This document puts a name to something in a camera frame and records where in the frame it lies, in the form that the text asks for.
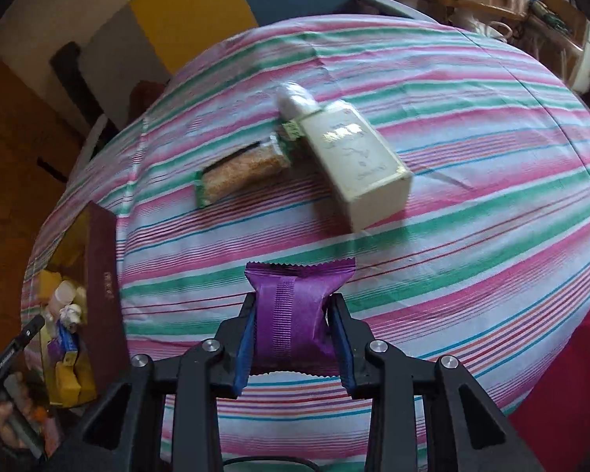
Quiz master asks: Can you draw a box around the granola bar green wrapper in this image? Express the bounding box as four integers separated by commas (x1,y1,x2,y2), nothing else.
195,133,291,208

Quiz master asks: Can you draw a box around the dark red cushion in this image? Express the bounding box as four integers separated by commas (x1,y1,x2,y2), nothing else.
127,80,166,124

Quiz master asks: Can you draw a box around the striped tablecloth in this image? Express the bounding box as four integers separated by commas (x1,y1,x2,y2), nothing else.
20,13,590,470

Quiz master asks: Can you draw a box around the white long snack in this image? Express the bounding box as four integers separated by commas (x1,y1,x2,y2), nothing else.
277,82,321,122

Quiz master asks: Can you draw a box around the person left hand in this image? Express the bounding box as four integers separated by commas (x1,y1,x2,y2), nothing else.
0,372,44,457

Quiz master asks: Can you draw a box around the wooden wardrobe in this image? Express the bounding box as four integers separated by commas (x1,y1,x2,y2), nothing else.
0,58,82,348

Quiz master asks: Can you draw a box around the wooden side desk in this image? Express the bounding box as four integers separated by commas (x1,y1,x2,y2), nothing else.
426,0,590,57

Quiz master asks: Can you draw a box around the blue snack packet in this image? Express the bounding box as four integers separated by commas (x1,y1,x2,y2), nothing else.
57,323,79,367

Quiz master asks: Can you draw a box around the cream medicine box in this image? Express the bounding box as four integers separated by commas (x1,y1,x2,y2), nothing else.
297,100,412,232

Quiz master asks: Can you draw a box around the gold metal tin box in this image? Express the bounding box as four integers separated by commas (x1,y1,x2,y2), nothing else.
36,203,130,408

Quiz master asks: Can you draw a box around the grey yellow blue armchair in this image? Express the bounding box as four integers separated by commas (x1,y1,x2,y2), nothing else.
76,0,438,161

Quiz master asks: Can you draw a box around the yellow cake snack packet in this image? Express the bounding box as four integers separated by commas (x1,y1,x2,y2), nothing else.
37,269,63,301

